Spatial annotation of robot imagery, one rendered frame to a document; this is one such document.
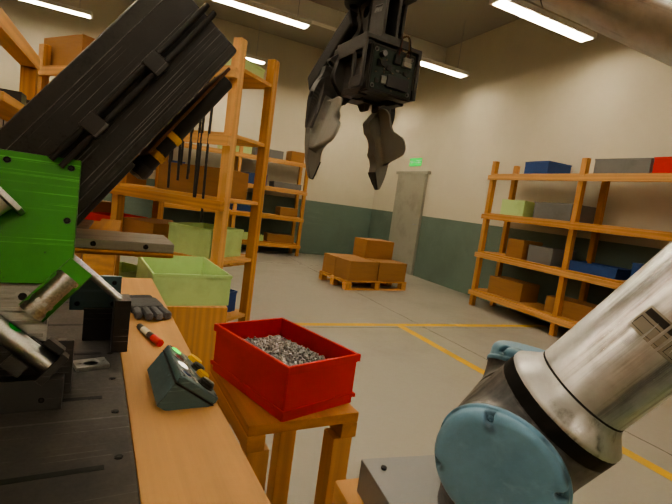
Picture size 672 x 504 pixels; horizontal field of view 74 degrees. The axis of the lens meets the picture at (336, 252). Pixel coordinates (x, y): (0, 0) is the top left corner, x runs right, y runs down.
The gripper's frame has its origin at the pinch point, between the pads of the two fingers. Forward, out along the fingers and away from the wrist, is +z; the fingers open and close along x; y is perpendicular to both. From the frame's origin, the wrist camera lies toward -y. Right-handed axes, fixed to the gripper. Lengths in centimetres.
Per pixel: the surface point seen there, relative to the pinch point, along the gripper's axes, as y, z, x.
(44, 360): -29, 33, -30
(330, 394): -35, 46, 24
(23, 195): -39, 9, -35
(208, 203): -278, 15, 47
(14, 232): -37, 15, -36
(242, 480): -2.5, 39.3, -7.0
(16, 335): -30, 29, -34
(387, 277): -522, 108, 393
